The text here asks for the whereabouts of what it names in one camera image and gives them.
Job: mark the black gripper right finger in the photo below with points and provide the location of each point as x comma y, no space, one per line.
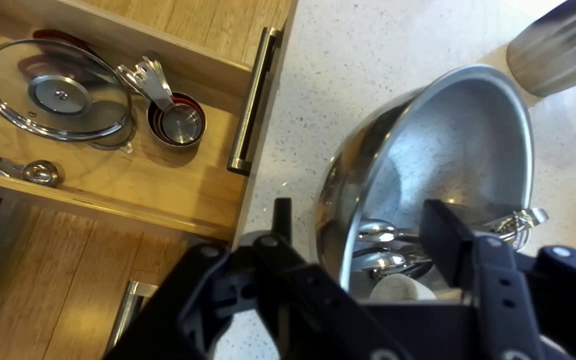
486,271

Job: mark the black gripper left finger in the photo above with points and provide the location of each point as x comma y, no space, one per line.
308,310

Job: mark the stainless steel mixing bowl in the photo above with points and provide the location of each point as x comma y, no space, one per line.
465,140

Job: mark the steel cylindrical canister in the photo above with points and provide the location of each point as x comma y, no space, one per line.
542,57

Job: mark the nested steel measuring cups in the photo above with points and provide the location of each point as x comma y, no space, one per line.
177,122

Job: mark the open wooden drawer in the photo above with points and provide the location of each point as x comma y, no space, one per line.
219,53

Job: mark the steel measuring spoon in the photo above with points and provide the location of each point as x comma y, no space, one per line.
42,172

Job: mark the glass pot lid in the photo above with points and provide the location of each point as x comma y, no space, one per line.
62,92

